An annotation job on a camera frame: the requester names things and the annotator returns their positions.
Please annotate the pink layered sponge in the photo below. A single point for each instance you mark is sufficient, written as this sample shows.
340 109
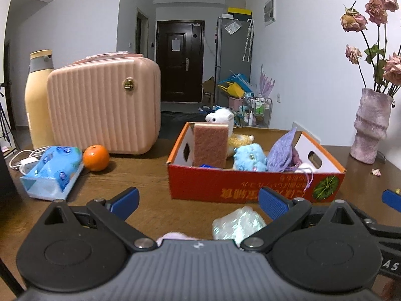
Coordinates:
210 145

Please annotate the yellow and black box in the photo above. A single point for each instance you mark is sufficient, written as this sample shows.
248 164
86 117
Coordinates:
239 12

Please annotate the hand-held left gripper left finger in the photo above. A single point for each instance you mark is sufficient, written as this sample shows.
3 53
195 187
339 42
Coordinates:
125 202

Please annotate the pink bin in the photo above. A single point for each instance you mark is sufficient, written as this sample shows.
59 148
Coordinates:
235 103

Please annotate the black tripod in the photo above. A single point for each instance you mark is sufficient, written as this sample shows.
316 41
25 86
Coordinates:
4 116

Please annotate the white and yellow llama plush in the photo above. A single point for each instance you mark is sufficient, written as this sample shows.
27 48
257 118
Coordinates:
221 117

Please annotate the dark brown door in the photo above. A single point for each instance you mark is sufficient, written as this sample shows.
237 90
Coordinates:
180 69

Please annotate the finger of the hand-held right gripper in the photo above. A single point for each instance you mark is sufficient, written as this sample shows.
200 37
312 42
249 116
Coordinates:
392 198
385 230

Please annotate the orange tangerine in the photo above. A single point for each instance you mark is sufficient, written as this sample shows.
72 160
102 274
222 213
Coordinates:
96 158

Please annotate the open cardboard box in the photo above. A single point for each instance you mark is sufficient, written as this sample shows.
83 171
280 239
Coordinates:
208 92

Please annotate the folded pale umbrella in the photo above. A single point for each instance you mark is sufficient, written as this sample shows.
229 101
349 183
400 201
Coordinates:
248 40

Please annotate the dried pink rose bouquet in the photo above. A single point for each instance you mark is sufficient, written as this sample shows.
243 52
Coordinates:
377 9

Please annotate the pink ribbed suitcase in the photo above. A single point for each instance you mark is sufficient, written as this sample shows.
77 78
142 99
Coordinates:
100 106

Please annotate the light blue plush toy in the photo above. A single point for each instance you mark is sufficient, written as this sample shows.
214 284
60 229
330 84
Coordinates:
249 158

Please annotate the red cardboard box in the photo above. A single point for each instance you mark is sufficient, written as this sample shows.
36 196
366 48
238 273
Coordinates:
250 188

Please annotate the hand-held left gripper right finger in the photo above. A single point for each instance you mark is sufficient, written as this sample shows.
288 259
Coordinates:
274 205

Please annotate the purple feather wall decoration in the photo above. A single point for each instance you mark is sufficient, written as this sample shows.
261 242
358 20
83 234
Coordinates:
266 83

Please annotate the light blue tissue pack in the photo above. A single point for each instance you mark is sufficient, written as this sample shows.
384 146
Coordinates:
50 172

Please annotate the metal cart with bottles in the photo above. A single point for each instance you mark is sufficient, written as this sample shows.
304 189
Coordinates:
258 109

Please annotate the pink satin scrunchie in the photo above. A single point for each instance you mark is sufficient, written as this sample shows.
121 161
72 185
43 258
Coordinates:
296 158

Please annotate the grey refrigerator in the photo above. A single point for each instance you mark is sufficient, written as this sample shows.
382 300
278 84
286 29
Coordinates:
231 65

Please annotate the purple sachet bag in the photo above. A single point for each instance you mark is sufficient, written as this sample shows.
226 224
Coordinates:
282 153

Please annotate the purple textured vase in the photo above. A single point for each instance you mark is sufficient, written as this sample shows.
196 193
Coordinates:
369 125

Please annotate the white round sponge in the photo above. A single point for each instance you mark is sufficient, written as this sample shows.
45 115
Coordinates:
305 165

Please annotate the teal plastic-wrapped item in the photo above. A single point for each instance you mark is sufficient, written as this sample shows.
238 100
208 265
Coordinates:
235 225

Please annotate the cream thermos bottle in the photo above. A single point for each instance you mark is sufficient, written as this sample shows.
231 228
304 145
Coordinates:
37 106

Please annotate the white wall electrical panel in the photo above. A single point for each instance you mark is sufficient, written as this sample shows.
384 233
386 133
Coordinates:
269 11

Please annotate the blue and yellow bag pile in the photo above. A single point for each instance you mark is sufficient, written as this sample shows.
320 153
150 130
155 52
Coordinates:
235 87

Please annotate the fallen rose petal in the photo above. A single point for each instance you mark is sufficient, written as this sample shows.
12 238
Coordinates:
376 172

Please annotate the clear plastic bag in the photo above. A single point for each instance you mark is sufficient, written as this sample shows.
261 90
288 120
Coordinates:
232 27

